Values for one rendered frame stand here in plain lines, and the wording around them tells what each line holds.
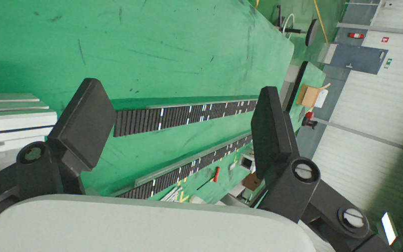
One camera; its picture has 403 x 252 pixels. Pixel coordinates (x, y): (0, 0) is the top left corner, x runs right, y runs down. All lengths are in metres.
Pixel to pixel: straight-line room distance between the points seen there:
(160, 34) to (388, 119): 11.00
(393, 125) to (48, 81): 11.28
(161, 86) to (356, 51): 10.81
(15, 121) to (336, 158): 11.43
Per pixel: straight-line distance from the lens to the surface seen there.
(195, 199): 0.83
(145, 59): 0.43
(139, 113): 0.41
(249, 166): 1.19
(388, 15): 11.49
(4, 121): 0.26
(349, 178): 11.77
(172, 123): 0.48
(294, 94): 2.11
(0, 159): 0.33
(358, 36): 11.07
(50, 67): 0.35
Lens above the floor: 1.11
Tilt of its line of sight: 30 degrees down
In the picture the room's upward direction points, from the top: 114 degrees clockwise
